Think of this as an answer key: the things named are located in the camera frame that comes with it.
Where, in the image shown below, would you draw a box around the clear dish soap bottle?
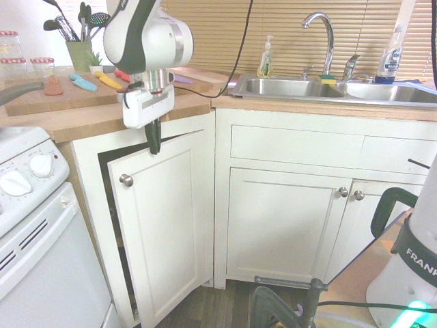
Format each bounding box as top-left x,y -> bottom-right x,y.
374,24 -> 406,85

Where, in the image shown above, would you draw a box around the blue knife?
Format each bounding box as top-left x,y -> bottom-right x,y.
68,72 -> 98,92

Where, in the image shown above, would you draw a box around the chrome faucet side handle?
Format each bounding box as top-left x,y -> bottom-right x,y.
341,54 -> 361,81

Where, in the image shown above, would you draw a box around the chrome faucet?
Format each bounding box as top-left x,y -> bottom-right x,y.
300,12 -> 336,78

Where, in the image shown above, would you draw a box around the wooden cutting board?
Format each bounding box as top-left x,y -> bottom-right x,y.
3,69 -> 144,118

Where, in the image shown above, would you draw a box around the black spatula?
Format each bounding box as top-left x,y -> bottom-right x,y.
77,1 -> 93,43

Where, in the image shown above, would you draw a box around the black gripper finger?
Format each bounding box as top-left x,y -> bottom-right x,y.
144,120 -> 159,156
154,115 -> 164,152

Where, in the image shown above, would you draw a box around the black power cable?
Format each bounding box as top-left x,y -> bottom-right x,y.
316,299 -> 437,314

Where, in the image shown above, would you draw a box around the light wood plank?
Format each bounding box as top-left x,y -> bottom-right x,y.
169,68 -> 236,93

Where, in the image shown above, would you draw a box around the glass jar red lid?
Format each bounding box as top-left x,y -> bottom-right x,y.
0,57 -> 29,81
0,30 -> 20,60
29,56 -> 56,79

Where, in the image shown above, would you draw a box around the white under sink door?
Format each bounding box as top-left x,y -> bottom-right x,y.
226,167 -> 353,282
326,178 -> 425,285

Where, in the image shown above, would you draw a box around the white stove knob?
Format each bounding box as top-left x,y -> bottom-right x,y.
0,170 -> 33,197
29,154 -> 55,179

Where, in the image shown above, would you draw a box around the white corner cabinet frame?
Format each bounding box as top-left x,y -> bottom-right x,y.
69,108 -> 217,326

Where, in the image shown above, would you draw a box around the black camera cable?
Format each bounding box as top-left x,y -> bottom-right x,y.
168,0 -> 255,98

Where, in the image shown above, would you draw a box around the white cabinet door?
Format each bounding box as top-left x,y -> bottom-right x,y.
107,128 -> 215,328

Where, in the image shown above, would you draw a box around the white kitchen stove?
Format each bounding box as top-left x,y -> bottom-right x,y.
0,126 -> 124,328

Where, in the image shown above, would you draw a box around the metal whisk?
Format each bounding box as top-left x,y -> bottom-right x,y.
55,14 -> 79,43

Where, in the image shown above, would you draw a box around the black ladle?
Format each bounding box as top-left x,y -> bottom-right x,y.
42,18 -> 71,42

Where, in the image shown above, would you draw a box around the yellow knife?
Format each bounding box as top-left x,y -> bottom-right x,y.
94,70 -> 123,91

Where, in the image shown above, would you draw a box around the grey metal clamp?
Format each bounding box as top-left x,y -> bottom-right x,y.
252,275 -> 330,328

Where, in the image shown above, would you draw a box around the green utensil holder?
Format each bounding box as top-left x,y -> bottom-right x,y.
65,40 -> 94,73

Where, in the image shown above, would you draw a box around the window blinds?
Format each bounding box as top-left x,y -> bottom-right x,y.
163,0 -> 437,82

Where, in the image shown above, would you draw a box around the stainless steel sink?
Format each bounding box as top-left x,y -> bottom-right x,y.
231,72 -> 437,109

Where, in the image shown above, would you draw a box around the orange knife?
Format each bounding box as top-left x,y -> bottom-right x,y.
43,75 -> 64,98

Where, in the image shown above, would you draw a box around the white under sink cabinet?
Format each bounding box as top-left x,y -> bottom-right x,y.
214,107 -> 437,290

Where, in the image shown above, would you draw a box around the black slotted spoon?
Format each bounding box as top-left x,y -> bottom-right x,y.
89,11 -> 112,42

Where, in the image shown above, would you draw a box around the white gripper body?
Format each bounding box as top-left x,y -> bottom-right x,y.
122,83 -> 176,131

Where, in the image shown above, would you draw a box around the small succulent white pot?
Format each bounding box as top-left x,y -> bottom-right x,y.
86,51 -> 104,74

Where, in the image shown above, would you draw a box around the yellow hand soap bottle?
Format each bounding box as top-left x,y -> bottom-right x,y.
256,34 -> 275,79

